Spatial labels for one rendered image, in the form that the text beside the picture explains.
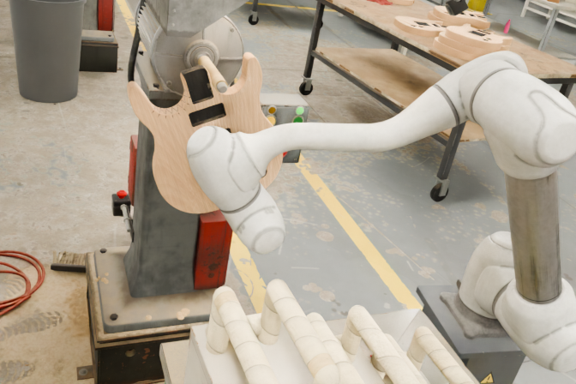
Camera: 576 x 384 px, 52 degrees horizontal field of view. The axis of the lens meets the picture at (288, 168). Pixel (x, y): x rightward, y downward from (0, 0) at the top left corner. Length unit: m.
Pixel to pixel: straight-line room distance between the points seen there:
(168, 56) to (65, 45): 2.75
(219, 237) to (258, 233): 0.93
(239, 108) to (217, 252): 0.78
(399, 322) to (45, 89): 3.51
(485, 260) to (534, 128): 0.62
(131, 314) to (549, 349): 1.34
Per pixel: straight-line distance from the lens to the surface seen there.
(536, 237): 1.34
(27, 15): 4.26
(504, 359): 1.80
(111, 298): 2.22
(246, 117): 1.52
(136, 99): 1.44
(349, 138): 1.20
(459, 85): 1.27
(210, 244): 2.12
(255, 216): 1.19
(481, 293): 1.68
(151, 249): 2.10
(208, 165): 1.11
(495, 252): 1.64
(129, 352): 2.23
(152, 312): 2.17
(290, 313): 0.82
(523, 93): 1.15
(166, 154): 1.51
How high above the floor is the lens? 1.74
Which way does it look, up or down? 27 degrees down
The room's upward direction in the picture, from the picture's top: 11 degrees clockwise
